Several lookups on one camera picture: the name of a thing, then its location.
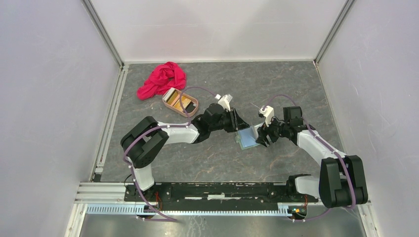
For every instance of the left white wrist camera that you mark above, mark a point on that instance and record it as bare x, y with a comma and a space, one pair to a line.
224, 101

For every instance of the aluminium frame rail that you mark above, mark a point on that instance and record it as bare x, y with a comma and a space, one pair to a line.
108, 198

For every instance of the green card holder wallet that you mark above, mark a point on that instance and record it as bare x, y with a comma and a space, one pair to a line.
246, 138

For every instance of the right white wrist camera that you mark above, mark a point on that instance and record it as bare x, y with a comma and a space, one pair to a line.
267, 113

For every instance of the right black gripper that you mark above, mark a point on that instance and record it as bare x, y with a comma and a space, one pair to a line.
262, 133

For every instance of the red crumpled cloth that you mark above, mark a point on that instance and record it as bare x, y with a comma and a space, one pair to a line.
161, 79

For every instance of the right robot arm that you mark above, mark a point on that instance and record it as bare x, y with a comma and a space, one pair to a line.
341, 181

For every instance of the gold card in tray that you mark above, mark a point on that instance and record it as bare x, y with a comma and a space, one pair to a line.
181, 102

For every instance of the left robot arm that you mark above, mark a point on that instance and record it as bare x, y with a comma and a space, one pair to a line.
143, 143

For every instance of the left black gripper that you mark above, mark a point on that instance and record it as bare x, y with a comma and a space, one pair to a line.
236, 123

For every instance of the pink oval card tray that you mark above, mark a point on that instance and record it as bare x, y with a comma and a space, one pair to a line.
190, 110

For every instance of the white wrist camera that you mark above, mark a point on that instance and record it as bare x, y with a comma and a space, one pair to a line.
224, 101
267, 113

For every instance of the stack of upright cards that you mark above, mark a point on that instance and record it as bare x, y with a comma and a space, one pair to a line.
168, 94

